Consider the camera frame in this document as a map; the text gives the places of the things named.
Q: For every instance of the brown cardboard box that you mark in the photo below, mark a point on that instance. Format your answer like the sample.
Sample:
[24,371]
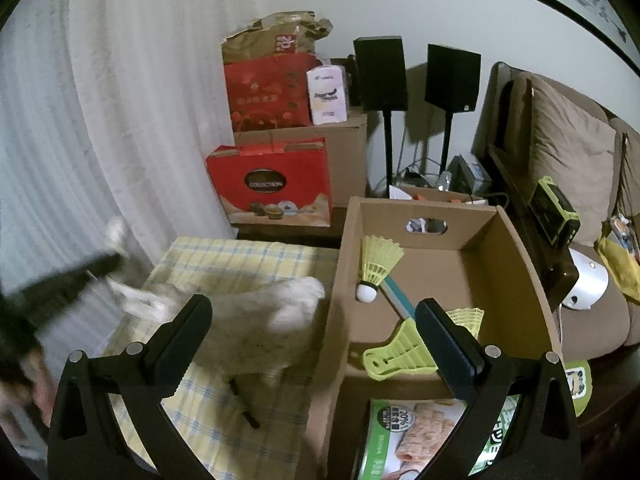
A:
[500,270]

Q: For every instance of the person's left hand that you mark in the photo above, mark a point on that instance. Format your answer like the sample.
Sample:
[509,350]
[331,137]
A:
[39,382]

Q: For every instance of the black speaker on stand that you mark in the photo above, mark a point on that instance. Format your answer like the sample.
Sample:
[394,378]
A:
[452,77]
[380,72]

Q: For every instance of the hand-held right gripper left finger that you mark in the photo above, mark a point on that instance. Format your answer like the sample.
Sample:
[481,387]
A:
[182,335]

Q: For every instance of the light green plastic tool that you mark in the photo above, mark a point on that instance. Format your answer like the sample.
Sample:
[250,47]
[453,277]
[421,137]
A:
[400,350]

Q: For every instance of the yellow-green shuttlecock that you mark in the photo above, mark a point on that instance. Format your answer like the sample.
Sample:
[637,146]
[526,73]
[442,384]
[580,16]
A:
[377,260]
[467,317]

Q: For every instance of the yellow cloth bag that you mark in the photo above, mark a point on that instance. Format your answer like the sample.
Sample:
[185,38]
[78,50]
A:
[620,270]

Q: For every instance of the green snack can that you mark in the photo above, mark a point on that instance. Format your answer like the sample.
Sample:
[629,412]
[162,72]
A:
[415,435]

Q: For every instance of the large beige cushion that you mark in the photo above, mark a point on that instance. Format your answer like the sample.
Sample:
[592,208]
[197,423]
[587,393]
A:
[565,145]

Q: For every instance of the white tissue pack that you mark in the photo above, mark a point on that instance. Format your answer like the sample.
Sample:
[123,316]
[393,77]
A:
[327,95]

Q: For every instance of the dark wooden coffee table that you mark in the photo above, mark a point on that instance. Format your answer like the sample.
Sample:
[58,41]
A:
[610,410]

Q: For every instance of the black pen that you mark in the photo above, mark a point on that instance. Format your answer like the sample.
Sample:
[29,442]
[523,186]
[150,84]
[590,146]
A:
[245,405]

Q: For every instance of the crumpled brown paper bag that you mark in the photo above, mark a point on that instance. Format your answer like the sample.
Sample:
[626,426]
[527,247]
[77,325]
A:
[270,35]

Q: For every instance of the green portable radio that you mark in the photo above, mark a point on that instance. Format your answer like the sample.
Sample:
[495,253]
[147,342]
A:
[550,210]

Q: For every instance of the white cloth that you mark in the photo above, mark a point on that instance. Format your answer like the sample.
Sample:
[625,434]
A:
[250,330]

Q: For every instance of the red gift bag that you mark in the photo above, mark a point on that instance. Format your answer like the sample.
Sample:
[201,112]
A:
[260,90]

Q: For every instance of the white dome device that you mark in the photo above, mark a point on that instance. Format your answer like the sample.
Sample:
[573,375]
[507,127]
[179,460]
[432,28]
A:
[585,280]

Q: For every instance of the yellow checked tablecloth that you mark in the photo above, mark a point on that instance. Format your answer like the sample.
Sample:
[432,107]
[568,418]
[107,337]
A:
[220,260]

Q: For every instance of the large closed cardboard box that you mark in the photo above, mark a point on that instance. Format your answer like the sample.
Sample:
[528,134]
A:
[345,160]

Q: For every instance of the green lunch box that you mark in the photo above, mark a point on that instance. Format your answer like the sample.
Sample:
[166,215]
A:
[577,385]

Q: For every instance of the white curtain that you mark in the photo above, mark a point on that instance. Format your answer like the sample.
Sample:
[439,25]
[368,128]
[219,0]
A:
[100,110]

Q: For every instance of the grey electronic box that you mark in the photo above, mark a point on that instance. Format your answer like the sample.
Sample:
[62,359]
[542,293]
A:
[465,172]

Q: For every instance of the brown sofa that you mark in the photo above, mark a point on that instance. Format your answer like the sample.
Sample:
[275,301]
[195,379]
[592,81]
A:
[600,320]

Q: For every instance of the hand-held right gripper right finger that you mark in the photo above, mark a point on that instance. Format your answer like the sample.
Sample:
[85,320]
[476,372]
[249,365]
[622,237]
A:
[445,350]

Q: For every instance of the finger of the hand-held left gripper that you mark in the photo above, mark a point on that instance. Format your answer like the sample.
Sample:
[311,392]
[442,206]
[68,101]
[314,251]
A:
[80,275]

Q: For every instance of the red gift box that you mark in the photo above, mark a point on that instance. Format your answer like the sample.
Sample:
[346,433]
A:
[270,180]

